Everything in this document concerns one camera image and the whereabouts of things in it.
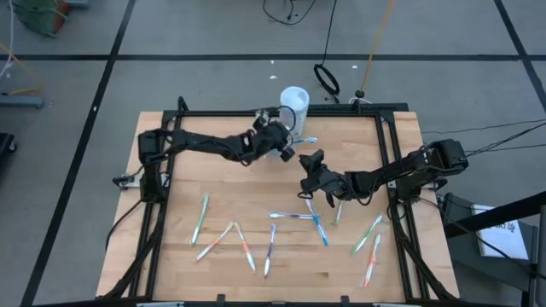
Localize grey metal post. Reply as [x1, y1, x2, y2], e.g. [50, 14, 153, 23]
[535, 204, 546, 307]

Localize coiled black floor cable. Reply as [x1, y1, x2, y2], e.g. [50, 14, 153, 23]
[313, 0, 341, 97]

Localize orange toothbrush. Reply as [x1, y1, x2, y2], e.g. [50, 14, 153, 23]
[362, 234, 382, 288]
[193, 220, 235, 264]
[232, 221, 258, 275]

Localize blue toothbrush horizontal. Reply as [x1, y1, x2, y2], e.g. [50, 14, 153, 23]
[267, 211, 317, 221]

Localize black chair base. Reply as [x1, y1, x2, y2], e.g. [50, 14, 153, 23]
[0, 132, 19, 155]

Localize purple toothbrush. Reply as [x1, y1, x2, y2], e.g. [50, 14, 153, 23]
[262, 223, 277, 280]

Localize white floor cable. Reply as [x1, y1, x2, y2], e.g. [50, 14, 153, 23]
[0, 0, 16, 80]

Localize green toothbrush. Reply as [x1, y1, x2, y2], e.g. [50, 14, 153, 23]
[350, 213, 385, 257]
[189, 193, 211, 247]
[332, 200, 345, 227]

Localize grey metal floor base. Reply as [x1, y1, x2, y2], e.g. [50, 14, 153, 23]
[0, 94, 46, 110]

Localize yellow floor cable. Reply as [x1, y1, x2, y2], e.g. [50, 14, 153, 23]
[0, 41, 44, 97]

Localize white notebook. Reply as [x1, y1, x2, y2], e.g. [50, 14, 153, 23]
[470, 203, 531, 261]

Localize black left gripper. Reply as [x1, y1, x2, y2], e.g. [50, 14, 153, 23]
[245, 108, 297, 164]

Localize white wipes canister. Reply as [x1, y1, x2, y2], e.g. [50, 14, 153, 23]
[279, 85, 311, 137]

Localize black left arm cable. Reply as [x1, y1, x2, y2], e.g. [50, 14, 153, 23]
[276, 105, 297, 140]

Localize black equipment cart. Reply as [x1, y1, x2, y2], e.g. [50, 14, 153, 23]
[439, 190, 546, 307]

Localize black aluminium table frame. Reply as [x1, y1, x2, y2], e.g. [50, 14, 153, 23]
[100, 96, 461, 304]

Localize green orange bag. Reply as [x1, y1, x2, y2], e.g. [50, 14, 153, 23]
[11, 0, 72, 38]

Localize black metal beam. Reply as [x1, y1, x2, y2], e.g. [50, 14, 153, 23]
[443, 191, 546, 239]

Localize yellow hanging cable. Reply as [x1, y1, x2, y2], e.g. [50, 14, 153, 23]
[359, 0, 396, 97]

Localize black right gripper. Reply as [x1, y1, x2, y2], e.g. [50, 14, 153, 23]
[299, 148, 356, 209]

